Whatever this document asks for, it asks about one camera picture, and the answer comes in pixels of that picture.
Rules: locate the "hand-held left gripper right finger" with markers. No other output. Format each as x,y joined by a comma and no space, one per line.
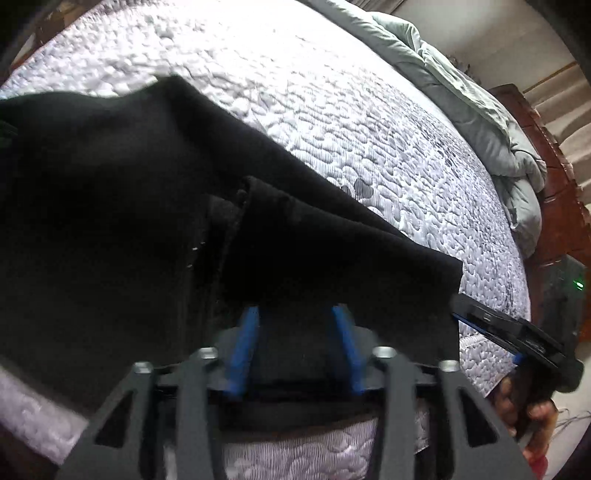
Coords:
347,353

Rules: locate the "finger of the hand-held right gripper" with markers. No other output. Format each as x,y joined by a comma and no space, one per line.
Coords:
485,317
505,344

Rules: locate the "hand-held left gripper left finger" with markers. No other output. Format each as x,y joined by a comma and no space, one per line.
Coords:
241,357

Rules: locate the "black pants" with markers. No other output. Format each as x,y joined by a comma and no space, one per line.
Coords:
115,207

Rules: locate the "person's right hand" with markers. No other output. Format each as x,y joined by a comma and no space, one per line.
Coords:
540,429

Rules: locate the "wooden bed headboard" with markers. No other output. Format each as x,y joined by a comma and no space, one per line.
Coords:
554,194

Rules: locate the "pale green comforter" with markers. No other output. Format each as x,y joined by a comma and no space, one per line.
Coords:
466,92

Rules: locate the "grey quilted bedspread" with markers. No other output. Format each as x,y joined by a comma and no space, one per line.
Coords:
323,115

